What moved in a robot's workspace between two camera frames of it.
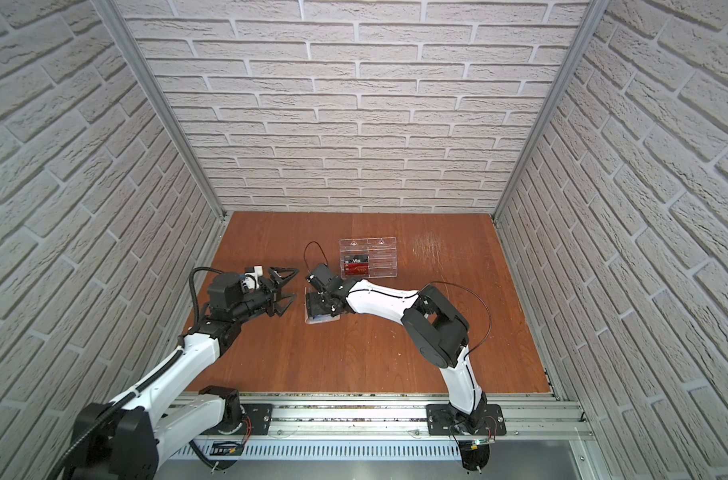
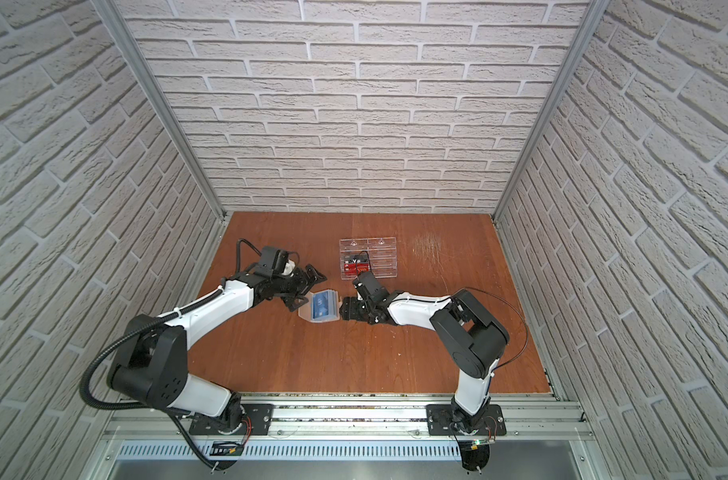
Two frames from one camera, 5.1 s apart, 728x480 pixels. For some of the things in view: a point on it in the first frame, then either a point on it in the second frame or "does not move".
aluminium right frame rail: (590, 17) does not move
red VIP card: (355, 268) does not move
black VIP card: (356, 259) does not move
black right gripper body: (320, 304) → (367, 310)
